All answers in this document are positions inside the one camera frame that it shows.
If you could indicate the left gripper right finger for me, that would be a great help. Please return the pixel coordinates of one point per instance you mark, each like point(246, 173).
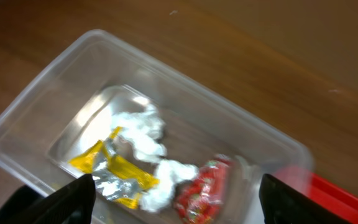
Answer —
point(282, 204)

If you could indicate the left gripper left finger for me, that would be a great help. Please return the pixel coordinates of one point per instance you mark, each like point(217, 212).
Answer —
point(72, 203)

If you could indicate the yellow silver foil wrapper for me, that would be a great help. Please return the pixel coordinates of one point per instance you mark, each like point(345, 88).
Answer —
point(116, 179)

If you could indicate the red snack wrapper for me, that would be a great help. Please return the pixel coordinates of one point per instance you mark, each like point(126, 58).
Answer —
point(201, 201)

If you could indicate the white tissue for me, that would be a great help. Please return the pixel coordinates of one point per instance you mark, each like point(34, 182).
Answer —
point(142, 130)
point(170, 173)

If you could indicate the red plastic tray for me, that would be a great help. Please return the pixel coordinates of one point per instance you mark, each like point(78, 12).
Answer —
point(330, 196)

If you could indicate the clear plastic bin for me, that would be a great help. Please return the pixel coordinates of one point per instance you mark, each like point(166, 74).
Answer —
point(70, 104)

